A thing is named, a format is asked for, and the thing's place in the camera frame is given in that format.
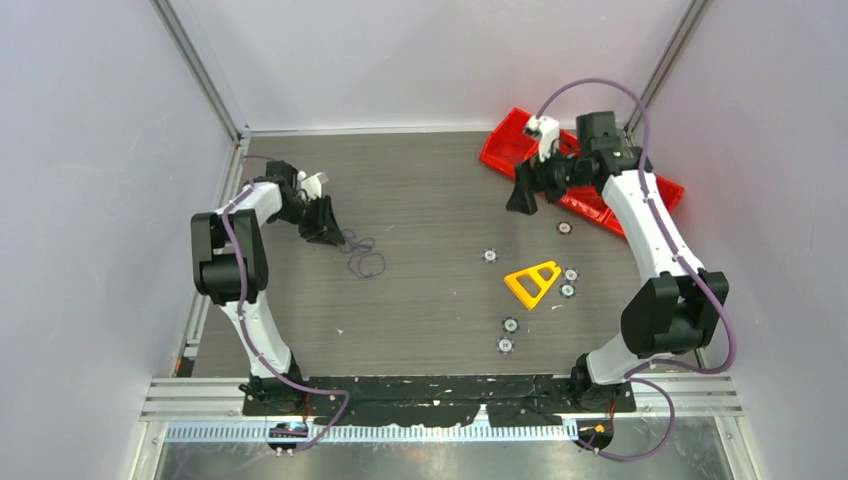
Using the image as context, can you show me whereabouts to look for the white slotted cable duct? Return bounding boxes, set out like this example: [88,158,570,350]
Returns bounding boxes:
[163,420,578,444]

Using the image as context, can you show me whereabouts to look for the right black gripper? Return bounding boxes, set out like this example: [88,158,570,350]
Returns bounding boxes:
[507,140,593,215]

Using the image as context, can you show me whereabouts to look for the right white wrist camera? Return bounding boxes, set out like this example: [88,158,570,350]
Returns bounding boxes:
[524,115,561,163]

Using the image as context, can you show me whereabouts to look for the aluminium frame rail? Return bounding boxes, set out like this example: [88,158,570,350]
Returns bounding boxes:
[140,372,744,422]

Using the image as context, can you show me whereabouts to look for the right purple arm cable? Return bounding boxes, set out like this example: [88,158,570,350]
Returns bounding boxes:
[535,78,738,463]

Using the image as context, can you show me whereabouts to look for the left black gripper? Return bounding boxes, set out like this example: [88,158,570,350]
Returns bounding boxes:
[271,194,345,247]

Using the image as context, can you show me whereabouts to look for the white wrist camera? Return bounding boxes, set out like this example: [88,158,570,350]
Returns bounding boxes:
[295,171,329,201]
[524,115,561,163]

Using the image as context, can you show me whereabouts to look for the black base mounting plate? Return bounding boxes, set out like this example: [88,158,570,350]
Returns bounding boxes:
[238,374,636,427]

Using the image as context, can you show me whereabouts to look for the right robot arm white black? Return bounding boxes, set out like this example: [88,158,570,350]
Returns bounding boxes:
[506,111,729,411]

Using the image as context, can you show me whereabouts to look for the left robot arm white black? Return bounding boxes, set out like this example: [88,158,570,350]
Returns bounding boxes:
[190,158,345,414]

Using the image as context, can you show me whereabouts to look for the poker chip centre table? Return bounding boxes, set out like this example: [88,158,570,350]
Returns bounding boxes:
[481,249,499,263]

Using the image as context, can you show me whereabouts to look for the poker chip lower upper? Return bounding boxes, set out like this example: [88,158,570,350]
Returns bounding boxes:
[502,317,520,334]

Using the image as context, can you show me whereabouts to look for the yellow triangular plastic block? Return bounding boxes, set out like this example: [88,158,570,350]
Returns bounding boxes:
[503,260,563,311]

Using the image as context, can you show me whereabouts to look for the poker chip pair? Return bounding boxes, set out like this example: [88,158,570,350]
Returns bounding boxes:
[559,283,576,298]
[562,268,579,282]

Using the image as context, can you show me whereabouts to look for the poker chip lower right pair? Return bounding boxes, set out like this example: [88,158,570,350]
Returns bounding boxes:
[559,283,576,298]

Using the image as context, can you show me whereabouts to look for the poker chip lowest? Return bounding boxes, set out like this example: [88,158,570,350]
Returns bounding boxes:
[496,337,515,355]

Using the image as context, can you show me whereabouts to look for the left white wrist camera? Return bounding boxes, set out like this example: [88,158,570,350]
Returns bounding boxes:
[295,171,329,201]

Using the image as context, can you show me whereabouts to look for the poker chip upper right pair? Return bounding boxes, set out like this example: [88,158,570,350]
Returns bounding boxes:
[562,268,579,282]

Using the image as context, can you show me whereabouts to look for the red four-compartment bin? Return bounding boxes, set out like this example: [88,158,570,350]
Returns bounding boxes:
[478,107,686,238]

